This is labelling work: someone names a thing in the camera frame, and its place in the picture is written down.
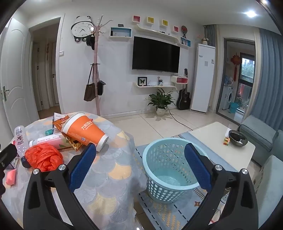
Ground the patterned scallop tablecloth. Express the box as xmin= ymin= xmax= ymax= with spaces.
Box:
xmin=0 ymin=112 xmax=147 ymax=230

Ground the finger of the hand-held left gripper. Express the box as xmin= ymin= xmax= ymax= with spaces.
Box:
xmin=0 ymin=143 xmax=18 ymax=172
xmin=0 ymin=171 xmax=7 ymax=196

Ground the pink coat rack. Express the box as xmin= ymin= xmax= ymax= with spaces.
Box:
xmin=89 ymin=15 xmax=114 ymax=116

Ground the orange snack packet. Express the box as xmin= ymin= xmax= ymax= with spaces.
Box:
xmin=52 ymin=118 xmax=84 ymax=152

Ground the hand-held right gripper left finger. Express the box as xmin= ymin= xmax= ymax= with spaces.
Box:
xmin=23 ymin=143 xmax=100 ymax=230

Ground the small black bag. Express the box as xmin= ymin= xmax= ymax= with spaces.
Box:
xmin=97 ymin=80 xmax=106 ymax=96

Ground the white paper slip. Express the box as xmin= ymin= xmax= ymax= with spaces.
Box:
xmin=53 ymin=112 xmax=71 ymax=121

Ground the large orange paper cup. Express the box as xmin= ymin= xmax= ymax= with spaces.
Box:
xmin=61 ymin=112 xmax=109 ymax=152

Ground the green potted plant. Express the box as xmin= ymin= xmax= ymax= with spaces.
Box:
xmin=148 ymin=88 xmax=176 ymax=116

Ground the balcony window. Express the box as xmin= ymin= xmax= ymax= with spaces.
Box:
xmin=240 ymin=53 xmax=256 ymax=83

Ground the clear plastic bottle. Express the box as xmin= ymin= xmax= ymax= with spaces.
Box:
xmin=14 ymin=125 xmax=30 ymax=158

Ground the black floor cable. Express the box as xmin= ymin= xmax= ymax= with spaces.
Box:
xmin=167 ymin=108 xmax=195 ymax=131

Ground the black acoustic guitar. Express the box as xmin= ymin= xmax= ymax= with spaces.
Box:
xmin=177 ymin=68 xmax=191 ymax=110

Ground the orange plastic bag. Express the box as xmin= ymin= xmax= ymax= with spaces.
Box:
xmin=24 ymin=143 xmax=64 ymax=172

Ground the dark metal bowl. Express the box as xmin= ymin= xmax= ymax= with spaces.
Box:
xmin=228 ymin=130 xmax=247 ymax=147

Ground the blue grey curtain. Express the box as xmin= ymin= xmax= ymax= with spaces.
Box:
xmin=250 ymin=29 xmax=283 ymax=126

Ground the white door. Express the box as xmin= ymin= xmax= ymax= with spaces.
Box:
xmin=0 ymin=18 xmax=40 ymax=133

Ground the white coffee table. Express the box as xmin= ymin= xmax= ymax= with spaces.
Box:
xmin=189 ymin=121 xmax=256 ymax=177

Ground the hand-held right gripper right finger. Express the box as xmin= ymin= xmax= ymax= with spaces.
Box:
xmin=183 ymin=143 xmax=259 ymax=230

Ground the black wall television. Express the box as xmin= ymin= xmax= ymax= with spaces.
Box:
xmin=132 ymin=36 xmax=180 ymax=73

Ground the panda wall clock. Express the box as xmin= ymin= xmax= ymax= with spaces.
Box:
xmin=71 ymin=15 xmax=94 ymax=42

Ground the grey blue footstool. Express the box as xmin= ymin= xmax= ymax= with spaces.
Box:
xmin=250 ymin=155 xmax=283 ymax=228

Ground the brown tote bag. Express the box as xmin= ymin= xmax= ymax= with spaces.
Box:
xmin=83 ymin=64 xmax=98 ymax=102

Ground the white washing machine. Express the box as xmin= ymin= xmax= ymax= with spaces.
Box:
xmin=222 ymin=85 xmax=233 ymax=110

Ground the red knot ornament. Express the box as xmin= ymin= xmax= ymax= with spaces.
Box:
xmin=230 ymin=53 xmax=240 ymax=76

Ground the low curved white shelf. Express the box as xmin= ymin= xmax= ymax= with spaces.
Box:
xmin=133 ymin=82 xmax=178 ymax=91

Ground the black cap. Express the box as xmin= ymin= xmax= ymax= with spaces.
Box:
xmin=86 ymin=33 xmax=95 ymax=50

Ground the long curved white shelf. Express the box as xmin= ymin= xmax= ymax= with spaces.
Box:
xmin=135 ymin=23 xmax=179 ymax=45

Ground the light blue plastic basket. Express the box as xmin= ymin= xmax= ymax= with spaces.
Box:
xmin=142 ymin=137 xmax=205 ymax=204

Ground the red white wall cabinet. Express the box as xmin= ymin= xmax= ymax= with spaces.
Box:
xmin=170 ymin=75 xmax=188 ymax=85

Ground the white pink bottle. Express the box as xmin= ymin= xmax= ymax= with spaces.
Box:
xmin=29 ymin=132 xmax=73 ymax=150

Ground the grey blue sofa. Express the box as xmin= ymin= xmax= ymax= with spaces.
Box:
xmin=239 ymin=115 xmax=283 ymax=166

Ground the small printed box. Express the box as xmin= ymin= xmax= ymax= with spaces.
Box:
xmin=9 ymin=156 xmax=20 ymax=170

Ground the blue white box shelf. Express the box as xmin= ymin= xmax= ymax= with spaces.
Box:
xmin=109 ymin=27 xmax=132 ymax=38

